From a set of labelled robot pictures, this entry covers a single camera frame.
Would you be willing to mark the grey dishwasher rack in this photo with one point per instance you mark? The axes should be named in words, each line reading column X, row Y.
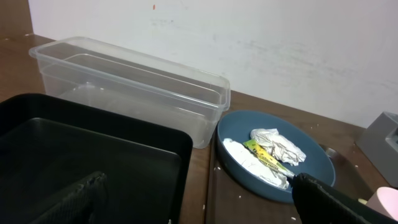
column 379, row 143

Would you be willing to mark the dark blue plate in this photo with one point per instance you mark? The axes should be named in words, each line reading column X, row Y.
column 237, row 126

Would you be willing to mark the pink plastic cup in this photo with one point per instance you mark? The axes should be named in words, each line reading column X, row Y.
column 385, row 201

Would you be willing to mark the clear plastic bin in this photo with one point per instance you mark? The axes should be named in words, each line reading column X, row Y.
column 134, row 84

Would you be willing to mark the yellow green snack wrapper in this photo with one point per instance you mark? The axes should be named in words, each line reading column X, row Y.
column 266, row 159

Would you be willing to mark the white tissue long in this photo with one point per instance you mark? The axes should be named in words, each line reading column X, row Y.
column 253, row 165

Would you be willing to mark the crumpled white tissue ball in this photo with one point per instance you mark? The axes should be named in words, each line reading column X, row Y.
column 278, row 146

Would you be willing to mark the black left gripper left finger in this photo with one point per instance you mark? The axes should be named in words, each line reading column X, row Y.
column 84, row 201

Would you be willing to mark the yellow plastic spoon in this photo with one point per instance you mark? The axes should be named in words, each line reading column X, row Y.
column 362, row 201

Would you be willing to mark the brown serving tray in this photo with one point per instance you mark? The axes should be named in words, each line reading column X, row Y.
column 229, row 202

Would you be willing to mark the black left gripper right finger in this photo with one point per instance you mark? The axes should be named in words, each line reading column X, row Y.
column 317, row 202

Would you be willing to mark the black plastic tray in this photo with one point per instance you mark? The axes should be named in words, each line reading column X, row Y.
column 48, row 143

